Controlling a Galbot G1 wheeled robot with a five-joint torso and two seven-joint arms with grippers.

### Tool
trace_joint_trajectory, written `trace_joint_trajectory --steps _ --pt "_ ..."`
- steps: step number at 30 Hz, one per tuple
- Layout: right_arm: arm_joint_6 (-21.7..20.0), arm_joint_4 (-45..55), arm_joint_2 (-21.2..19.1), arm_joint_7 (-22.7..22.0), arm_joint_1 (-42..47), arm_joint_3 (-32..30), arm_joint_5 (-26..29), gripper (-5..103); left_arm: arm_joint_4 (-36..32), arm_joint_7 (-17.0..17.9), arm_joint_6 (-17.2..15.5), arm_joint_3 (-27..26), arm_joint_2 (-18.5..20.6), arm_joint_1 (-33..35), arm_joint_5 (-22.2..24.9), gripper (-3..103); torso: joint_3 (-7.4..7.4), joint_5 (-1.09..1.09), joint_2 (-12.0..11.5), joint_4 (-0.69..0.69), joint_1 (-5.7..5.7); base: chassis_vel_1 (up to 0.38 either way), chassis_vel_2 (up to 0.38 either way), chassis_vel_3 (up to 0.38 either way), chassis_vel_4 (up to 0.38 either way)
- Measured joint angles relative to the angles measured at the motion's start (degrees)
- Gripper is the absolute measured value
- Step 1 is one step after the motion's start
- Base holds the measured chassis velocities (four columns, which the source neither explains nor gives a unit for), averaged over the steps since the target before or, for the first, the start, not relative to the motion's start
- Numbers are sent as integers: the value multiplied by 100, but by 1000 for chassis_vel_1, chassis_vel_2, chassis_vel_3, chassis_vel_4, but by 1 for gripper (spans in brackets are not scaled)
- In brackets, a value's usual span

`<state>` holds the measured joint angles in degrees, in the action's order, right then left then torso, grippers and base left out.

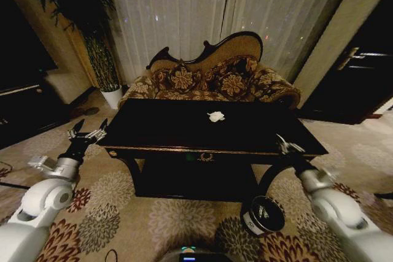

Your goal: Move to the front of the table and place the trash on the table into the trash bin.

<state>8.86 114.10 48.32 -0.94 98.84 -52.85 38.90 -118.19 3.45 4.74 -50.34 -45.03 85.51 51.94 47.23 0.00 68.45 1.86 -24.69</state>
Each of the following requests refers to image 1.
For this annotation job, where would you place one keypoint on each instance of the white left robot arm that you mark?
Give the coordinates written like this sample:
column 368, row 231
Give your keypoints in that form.
column 33, row 206

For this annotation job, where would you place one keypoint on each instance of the floral upholstered sofa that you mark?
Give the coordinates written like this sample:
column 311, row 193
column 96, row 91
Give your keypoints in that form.
column 215, row 78

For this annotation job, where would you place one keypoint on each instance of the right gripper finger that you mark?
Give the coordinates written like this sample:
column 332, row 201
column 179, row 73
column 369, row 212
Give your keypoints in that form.
column 284, row 147
column 297, row 149

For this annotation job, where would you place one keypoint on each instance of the dark flat screen television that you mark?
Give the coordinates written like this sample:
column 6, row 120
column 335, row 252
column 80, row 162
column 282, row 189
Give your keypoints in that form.
column 21, row 47

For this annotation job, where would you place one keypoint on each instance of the tall green potted plant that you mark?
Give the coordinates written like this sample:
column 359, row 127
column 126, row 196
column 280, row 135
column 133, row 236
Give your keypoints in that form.
column 89, row 19

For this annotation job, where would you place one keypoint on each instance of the dark wooden table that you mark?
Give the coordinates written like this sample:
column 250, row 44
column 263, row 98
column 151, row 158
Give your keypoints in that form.
column 199, row 139

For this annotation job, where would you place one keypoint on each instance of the crumpled white tissue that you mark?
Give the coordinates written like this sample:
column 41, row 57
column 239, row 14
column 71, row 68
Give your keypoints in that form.
column 215, row 116

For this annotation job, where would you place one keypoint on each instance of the white plant pot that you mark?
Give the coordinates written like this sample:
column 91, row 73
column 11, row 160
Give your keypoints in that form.
column 111, row 97

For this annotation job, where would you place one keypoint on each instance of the dark wooden door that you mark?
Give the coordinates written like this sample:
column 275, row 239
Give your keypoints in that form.
column 350, row 71

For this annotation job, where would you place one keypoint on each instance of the dark low cabinet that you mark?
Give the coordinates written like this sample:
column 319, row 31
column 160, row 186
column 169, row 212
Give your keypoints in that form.
column 27, row 114

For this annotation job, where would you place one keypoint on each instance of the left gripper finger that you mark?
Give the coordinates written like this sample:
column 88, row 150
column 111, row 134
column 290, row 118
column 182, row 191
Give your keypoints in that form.
column 98, row 134
column 73, row 133

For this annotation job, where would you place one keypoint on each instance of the sheer white curtain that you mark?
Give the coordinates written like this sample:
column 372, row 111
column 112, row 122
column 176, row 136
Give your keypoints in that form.
column 221, row 13

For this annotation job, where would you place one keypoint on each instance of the black round trash bin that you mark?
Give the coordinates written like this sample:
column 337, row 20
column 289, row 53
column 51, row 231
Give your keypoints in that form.
column 264, row 214

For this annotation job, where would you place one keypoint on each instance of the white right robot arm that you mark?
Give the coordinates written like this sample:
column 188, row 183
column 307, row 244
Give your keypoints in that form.
column 340, row 210

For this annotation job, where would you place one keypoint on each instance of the floral brown cushion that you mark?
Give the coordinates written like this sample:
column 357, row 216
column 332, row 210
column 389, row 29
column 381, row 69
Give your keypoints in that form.
column 233, row 81
column 179, row 79

